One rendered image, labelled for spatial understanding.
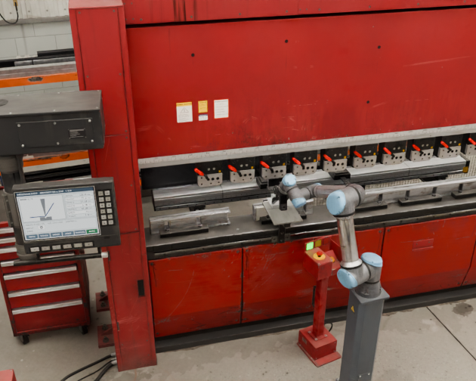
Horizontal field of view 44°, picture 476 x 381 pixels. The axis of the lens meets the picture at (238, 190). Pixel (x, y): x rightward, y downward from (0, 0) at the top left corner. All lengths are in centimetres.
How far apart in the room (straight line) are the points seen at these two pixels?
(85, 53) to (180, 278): 154
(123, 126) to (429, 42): 184
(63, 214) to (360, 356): 189
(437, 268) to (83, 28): 290
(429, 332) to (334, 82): 194
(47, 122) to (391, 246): 245
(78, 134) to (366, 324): 189
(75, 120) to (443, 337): 293
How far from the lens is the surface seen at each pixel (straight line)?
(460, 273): 462
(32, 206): 286
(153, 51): 319
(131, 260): 349
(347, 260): 318
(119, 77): 300
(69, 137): 270
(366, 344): 360
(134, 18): 312
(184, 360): 406
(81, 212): 285
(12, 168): 290
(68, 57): 515
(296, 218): 357
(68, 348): 429
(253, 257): 377
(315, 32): 338
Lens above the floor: 288
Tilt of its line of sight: 29 degrees down
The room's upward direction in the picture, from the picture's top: straight up
